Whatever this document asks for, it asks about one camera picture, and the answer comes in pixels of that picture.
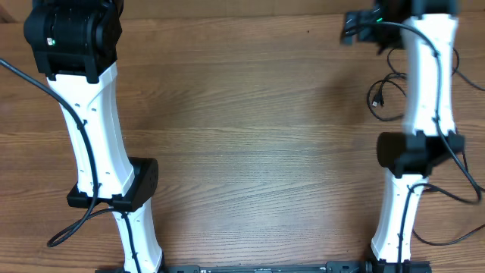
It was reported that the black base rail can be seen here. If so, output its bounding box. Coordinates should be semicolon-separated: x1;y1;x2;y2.
167;261;372;273

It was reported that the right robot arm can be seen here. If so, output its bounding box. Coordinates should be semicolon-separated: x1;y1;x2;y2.
341;1;465;272

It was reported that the black USB cable long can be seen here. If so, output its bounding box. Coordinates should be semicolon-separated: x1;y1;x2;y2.
412;152;484;246

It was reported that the black USB cable short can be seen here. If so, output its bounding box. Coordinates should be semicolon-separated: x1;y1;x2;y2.
386;48;484;91

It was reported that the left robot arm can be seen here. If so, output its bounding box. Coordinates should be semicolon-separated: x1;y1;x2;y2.
23;1;164;272

